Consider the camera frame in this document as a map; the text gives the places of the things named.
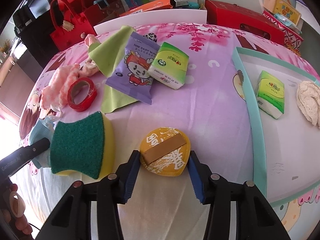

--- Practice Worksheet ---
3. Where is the green yellow scrub sponge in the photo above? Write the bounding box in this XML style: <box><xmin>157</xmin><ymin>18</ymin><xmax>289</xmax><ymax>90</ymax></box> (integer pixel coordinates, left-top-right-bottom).
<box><xmin>49</xmin><ymin>112</ymin><xmax>116</xmax><ymax>180</ymax></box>

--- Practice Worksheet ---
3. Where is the pink fluffy scrunchie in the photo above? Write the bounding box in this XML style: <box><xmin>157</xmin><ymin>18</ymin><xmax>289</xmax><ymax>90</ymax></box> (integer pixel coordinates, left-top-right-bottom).
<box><xmin>40</xmin><ymin>63</ymin><xmax>80</xmax><ymax>109</ymax></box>

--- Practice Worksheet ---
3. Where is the pink satin lace scrunchie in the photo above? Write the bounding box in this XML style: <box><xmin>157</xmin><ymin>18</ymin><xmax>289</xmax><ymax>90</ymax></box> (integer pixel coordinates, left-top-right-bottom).
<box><xmin>79</xmin><ymin>34</ymin><xmax>101</xmax><ymax>77</ymax></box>

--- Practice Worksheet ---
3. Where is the green tissue pack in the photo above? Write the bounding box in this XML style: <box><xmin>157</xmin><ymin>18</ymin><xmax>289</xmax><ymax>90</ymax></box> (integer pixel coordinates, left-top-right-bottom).
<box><xmin>148</xmin><ymin>42</ymin><xmax>189</xmax><ymax>90</ymax></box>
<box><xmin>255</xmin><ymin>70</ymin><xmax>285</xmax><ymax>120</ymax></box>

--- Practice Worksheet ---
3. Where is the cream lace scrunchie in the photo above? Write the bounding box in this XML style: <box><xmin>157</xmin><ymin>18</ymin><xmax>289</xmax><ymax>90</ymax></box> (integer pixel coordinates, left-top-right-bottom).
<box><xmin>296</xmin><ymin>81</ymin><xmax>319</xmax><ymax>127</ymax></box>

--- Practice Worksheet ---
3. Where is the light green cloth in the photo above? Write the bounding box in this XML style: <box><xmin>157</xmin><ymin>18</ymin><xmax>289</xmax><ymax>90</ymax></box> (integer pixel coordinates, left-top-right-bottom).
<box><xmin>91</xmin><ymin>26</ymin><xmax>137</xmax><ymax>114</ymax></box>

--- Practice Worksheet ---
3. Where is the purple baby wipes pack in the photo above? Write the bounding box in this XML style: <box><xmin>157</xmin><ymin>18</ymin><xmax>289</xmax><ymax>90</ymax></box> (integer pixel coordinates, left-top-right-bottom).
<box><xmin>106</xmin><ymin>32</ymin><xmax>159</xmax><ymax>105</ymax></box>

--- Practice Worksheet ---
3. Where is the black white leopard scrunchie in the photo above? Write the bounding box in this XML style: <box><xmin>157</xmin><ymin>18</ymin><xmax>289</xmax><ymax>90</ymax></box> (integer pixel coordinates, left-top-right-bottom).
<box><xmin>144</xmin><ymin>33</ymin><xmax>157</xmax><ymax>42</ymax></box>

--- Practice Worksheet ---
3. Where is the teal rimmed white tray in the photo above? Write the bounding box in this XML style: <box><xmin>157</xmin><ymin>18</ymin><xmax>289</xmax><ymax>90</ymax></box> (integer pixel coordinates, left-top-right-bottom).
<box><xmin>232</xmin><ymin>47</ymin><xmax>319</xmax><ymax>207</ymax></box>

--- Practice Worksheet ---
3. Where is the red tape roll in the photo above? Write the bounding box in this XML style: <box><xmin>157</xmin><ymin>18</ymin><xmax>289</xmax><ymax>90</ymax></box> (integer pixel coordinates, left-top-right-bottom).
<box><xmin>67</xmin><ymin>77</ymin><xmax>98</xmax><ymax>112</ymax></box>

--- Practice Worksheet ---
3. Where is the pink cartoon bed sheet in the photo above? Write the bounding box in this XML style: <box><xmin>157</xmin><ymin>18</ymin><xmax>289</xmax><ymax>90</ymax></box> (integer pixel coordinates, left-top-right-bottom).
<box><xmin>12</xmin><ymin>23</ymin><xmax>319</xmax><ymax>239</ymax></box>

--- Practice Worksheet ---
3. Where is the black cabinet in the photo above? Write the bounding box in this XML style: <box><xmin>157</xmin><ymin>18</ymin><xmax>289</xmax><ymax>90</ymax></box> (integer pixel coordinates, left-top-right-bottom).
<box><xmin>12</xmin><ymin>0</ymin><xmax>59</xmax><ymax>68</ymax></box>

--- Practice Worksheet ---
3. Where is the red felt handbag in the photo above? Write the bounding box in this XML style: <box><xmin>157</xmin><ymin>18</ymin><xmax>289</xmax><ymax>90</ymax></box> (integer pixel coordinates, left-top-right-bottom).
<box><xmin>50</xmin><ymin>0</ymin><xmax>96</xmax><ymax>51</ymax></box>

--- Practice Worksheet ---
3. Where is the red white patterned box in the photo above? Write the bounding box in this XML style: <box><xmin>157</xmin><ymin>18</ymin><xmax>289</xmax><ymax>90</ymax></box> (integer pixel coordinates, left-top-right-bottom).
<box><xmin>263</xmin><ymin>10</ymin><xmax>304</xmax><ymax>54</ymax></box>

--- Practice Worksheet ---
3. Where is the large red gift box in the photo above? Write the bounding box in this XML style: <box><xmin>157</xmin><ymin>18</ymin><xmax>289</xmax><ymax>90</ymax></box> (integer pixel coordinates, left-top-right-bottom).
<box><xmin>204</xmin><ymin>0</ymin><xmax>285</xmax><ymax>46</ymax></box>

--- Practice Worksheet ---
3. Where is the blue wipes packet on box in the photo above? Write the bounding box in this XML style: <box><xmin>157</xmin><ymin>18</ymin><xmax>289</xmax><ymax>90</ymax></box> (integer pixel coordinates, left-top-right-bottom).
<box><xmin>274</xmin><ymin>13</ymin><xmax>302</xmax><ymax>34</ymax></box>

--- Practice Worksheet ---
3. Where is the white foam board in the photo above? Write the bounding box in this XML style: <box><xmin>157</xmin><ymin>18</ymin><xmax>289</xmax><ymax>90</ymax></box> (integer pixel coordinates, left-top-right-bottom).
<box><xmin>94</xmin><ymin>9</ymin><xmax>207</xmax><ymax>35</ymax></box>

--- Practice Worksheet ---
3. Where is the orange flat box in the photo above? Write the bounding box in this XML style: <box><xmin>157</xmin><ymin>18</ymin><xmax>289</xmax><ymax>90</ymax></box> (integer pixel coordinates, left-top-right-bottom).
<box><xmin>120</xmin><ymin>0</ymin><xmax>174</xmax><ymax>17</ymax></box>

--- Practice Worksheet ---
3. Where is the yellow carry box with handle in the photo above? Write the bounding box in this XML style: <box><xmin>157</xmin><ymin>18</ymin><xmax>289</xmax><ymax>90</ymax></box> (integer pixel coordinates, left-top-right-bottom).
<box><xmin>263</xmin><ymin>0</ymin><xmax>301</xmax><ymax>25</ymax></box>

